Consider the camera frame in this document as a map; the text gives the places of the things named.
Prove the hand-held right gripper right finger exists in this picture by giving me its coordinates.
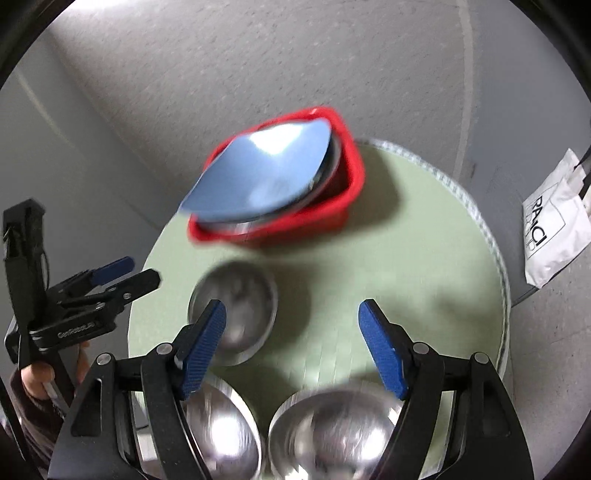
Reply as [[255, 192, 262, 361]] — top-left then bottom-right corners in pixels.
[[358, 298, 533, 480]]

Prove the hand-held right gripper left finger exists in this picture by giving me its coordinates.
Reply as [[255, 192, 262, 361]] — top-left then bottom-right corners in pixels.
[[48, 299, 228, 480]]

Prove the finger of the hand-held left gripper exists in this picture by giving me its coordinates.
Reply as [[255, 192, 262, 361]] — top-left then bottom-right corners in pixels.
[[46, 257, 136, 302], [59, 269, 162, 320]]

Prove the small steel bowl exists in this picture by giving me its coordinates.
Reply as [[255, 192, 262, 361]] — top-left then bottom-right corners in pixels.
[[187, 261, 280, 368]]

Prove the red plastic basin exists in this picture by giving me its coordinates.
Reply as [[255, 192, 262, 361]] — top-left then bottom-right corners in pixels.
[[187, 106, 367, 246]]

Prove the blue plate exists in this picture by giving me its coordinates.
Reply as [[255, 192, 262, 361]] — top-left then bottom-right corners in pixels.
[[179, 121, 334, 221]]

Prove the person's left forearm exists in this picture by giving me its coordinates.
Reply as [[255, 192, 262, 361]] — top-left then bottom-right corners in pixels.
[[8, 368, 71, 467]]

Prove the person's left hand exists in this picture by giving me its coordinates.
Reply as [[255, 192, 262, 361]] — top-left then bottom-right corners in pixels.
[[20, 339, 91, 400]]

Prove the white paper bag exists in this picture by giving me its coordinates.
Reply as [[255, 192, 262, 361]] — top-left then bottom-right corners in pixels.
[[523, 147, 591, 289]]

